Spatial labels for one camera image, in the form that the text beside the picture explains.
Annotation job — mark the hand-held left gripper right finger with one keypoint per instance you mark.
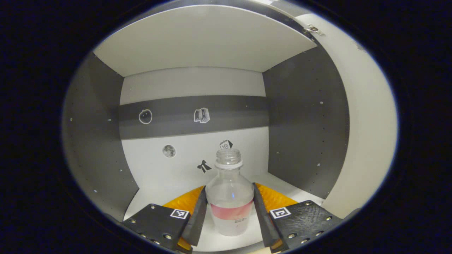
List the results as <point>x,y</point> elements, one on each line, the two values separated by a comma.
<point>265,225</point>

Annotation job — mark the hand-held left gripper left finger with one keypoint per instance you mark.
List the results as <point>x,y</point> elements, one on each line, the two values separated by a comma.
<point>197,222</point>

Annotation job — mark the clear plastic bottle red label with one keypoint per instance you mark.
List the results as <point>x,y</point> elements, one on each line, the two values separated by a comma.
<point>229,197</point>

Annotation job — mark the grey white cabinet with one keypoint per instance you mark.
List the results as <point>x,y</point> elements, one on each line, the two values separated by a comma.
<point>194,84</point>

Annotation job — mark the white cabinet door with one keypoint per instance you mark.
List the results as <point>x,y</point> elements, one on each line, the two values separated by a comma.
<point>367,123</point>

